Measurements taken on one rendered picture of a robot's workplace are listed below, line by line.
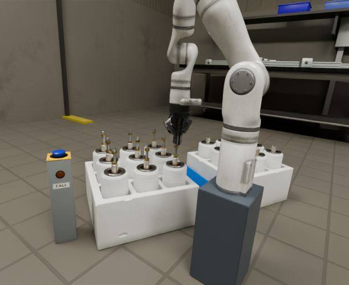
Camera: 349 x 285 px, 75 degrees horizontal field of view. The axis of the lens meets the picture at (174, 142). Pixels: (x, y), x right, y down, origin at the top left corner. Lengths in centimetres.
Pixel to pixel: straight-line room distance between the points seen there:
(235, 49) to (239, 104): 15
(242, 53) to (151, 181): 51
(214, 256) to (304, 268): 36
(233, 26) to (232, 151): 30
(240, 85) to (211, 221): 36
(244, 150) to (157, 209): 43
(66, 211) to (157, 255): 35
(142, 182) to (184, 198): 18
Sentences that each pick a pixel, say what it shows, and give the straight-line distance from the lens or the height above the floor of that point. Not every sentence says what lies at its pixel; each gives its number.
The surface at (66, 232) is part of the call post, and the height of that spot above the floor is 4.
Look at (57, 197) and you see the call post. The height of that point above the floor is 18.
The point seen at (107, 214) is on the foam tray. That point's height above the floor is 14.
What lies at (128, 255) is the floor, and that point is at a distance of 87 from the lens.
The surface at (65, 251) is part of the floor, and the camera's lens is 92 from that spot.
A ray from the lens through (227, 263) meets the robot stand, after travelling 70.
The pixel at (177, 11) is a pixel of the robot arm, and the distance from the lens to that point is 78.
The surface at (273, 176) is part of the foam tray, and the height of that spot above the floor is 16.
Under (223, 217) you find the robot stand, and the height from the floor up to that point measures 25.
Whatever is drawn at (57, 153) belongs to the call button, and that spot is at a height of 33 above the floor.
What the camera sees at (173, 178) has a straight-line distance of 88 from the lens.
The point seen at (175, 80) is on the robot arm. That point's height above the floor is 58.
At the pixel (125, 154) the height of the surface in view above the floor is 24.
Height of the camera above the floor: 59
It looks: 16 degrees down
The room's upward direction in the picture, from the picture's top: 4 degrees clockwise
